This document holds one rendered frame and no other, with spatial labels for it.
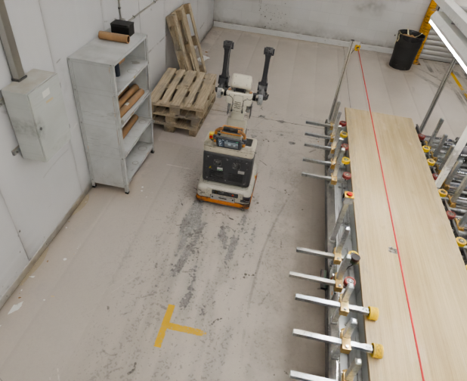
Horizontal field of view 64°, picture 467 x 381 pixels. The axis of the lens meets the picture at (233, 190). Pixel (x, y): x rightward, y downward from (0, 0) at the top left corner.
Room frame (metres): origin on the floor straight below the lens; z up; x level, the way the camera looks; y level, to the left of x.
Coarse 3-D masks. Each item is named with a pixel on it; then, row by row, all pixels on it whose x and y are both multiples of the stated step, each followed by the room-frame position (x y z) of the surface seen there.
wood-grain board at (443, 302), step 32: (352, 128) 3.78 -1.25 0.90; (384, 128) 3.87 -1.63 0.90; (352, 160) 3.13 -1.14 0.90; (384, 160) 3.20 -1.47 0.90; (416, 160) 3.27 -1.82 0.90; (384, 192) 2.69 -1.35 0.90; (416, 192) 2.74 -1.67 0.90; (384, 224) 2.27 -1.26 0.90; (416, 224) 2.32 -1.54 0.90; (448, 224) 2.36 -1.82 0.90; (384, 256) 1.91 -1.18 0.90; (416, 256) 1.95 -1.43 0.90; (448, 256) 1.99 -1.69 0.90; (384, 288) 1.62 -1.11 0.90; (416, 288) 1.66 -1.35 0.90; (448, 288) 1.69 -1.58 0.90; (384, 320) 1.37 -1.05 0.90; (416, 320) 1.40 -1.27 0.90; (448, 320) 1.43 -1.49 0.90; (384, 352) 1.15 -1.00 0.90; (416, 352) 1.18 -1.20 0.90; (448, 352) 1.20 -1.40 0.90
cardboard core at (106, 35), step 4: (100, 32) 3.81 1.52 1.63; (104, 32) 3.81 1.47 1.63; (108, 32) 3.82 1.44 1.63; (100, 36) 3.78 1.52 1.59; (104, 36) 3.78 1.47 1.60; (108, 36) 3.78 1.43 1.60; (112, 36) 3.77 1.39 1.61; (116, 36) 3.77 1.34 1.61; (120, 36) 3.77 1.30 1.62; (124, 36) 3.77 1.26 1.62; (128, 36) 3.82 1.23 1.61; (108, 40) 3.80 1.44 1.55; (112, 40) 3.78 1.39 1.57; (116, 40) 3.77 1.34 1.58; (120, 40) 3.76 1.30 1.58; (124, 40) 3.76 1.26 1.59; (128, 40) 3.82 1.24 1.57
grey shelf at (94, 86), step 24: (96, 48) 3.56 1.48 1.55; (120, 48) 3.63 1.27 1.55; (144, 48) 4.12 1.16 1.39; (72, 72) 3.28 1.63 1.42; (96, 72) 3.25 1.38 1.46; (120, 72) 3.74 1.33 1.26; (144, 72) 4.12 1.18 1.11; (96, 96) 3.26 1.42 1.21; (144, 96) 3.95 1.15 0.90; (96, 120) 3.26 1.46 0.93; (120, 120) 3.26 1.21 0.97; (144, 120) 4.05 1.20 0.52; (96, 144) 3.27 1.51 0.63; (120, 144) 3.24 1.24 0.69; (144, 144) 4.07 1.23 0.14; (96, 168) 3.27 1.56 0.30; (120, 168) 3.24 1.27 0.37
